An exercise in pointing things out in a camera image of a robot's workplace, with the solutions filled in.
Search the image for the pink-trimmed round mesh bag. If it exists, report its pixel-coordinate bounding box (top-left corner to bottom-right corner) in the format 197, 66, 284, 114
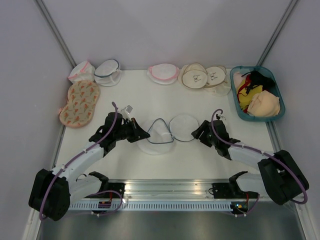
146, 63, 180, 85

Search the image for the beige peach bra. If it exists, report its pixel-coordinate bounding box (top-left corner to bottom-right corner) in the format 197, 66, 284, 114
247, 90, 281, 117

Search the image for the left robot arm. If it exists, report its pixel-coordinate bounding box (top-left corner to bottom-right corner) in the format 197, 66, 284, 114
28, 111, 150, 221

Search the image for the black bra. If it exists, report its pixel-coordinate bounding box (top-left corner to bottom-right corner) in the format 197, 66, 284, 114
243, 70, 276, 90

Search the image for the blue-trimmed cylindrical mesh bag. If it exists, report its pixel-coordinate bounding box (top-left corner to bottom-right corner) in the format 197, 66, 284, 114
93, 59, 122, 87

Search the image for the aluminium frame post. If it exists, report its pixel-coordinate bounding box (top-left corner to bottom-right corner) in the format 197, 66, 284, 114
256, 0, 300, 66
34, 0, 77, 68

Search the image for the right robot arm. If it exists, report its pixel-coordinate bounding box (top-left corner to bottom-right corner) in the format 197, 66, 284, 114
191, 120, 310, 205

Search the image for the red bra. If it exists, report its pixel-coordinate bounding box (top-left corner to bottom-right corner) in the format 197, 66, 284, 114
237, 76, 253, 113

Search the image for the pale pink bra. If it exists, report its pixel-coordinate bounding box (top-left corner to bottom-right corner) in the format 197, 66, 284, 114
233, 71, 251, 89

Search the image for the teal plastic basket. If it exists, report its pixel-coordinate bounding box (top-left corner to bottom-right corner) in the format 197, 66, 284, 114
229, 66, 286, 122

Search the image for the right aluminium frame post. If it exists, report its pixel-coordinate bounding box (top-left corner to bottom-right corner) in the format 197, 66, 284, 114
256, 0, 300, 66

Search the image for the white slotted cable duct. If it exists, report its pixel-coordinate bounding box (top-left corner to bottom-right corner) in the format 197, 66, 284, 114
69, 200, 232, 212

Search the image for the pink-trimmed crumpled mesh bag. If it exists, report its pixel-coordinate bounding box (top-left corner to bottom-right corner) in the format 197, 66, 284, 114
67, 60, 96, 84

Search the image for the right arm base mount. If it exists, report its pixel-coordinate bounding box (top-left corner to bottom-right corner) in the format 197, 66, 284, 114
211, 171, 258, 199

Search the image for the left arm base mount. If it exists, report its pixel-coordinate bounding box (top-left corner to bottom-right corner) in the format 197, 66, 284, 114
85, 171, 125, 199

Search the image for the beige bra-print laundry bag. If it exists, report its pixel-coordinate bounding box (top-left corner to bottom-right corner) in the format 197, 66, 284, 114
177, 62, 208, 89

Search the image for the yellow bra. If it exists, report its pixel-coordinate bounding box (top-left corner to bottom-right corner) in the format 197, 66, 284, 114
237, 80, 263, 110

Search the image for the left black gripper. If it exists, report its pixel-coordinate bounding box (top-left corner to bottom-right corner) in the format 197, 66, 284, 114
114, 117, 150, 143

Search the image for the floral beige laundry bag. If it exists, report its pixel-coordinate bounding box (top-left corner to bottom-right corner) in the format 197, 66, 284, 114
58, 80, 101, 128

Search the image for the right side aluminium rail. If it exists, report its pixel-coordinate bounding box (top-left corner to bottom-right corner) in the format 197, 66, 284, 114
265, 121, 292, 181

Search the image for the left aluminium frame post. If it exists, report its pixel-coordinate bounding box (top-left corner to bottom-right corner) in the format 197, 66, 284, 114
34, 0, 77, 68

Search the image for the left side aluminium rail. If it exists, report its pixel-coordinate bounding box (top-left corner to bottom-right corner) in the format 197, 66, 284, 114
49, 125, 66, 170

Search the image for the blue-trimmed white mesh laundry bag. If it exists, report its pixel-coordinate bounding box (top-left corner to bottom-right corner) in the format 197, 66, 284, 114
137, 113, 200, 156

